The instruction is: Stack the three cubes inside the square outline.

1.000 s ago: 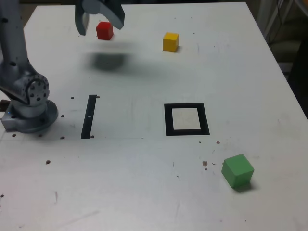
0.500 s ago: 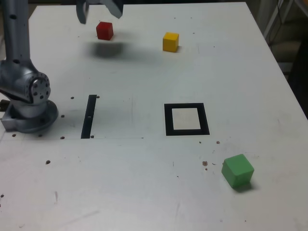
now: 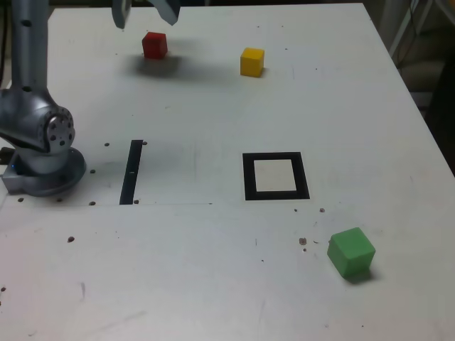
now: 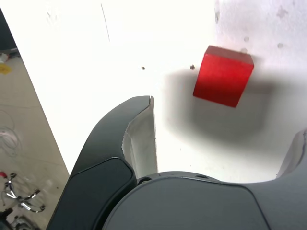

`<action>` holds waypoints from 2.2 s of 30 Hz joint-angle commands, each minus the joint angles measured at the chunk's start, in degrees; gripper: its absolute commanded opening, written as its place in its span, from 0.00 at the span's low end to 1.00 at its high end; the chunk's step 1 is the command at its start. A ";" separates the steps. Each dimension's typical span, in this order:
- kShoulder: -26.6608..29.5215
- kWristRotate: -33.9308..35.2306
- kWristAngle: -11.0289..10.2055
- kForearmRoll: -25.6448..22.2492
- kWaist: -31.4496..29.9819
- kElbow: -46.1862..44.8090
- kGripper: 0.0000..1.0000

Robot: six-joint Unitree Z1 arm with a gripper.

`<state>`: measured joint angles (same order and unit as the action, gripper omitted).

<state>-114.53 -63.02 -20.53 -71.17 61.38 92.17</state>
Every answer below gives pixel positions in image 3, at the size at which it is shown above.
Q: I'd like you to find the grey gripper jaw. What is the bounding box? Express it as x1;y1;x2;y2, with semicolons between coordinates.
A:
111;0;132;30
151;0;181;27

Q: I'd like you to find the red cube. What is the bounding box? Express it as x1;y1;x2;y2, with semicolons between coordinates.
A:
141;31;168;60

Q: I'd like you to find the yellow cube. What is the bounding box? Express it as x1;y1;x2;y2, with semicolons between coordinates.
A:
240;47;266;77

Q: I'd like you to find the green cube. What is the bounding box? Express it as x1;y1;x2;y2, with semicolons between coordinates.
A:
326;227;377;278

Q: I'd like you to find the black tape square outline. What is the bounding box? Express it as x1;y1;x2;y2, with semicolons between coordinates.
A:
242;151;311;202

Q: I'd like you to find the black tape strip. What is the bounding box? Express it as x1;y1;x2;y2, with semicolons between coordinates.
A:
119;139;144;206

